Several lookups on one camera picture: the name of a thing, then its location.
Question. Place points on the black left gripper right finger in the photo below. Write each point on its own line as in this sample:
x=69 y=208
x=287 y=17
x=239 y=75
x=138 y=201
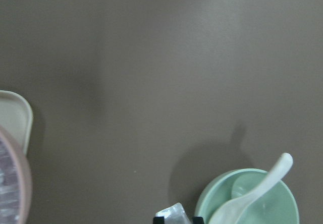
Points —
x=197 y=220

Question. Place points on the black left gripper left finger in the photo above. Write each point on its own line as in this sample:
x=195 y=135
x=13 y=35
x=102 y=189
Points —
x=158 y=220

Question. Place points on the single clear ice cube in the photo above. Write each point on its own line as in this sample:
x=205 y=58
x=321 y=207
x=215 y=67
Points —
x=174 y=214

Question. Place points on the white ceramic spoon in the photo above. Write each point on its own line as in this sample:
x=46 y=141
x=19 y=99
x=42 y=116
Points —
x=232 y=210

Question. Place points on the mint green bowl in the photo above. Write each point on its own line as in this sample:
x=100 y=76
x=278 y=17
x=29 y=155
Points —
x=277 y=206

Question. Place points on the pink bowl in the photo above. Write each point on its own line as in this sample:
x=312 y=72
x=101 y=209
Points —
x=23 y=173

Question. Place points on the pile of clear ice cubes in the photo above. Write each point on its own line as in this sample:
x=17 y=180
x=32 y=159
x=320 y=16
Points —
x=10 y=199

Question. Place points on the cream rabbit tray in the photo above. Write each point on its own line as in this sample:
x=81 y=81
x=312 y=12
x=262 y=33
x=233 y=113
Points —
x=17 y=117

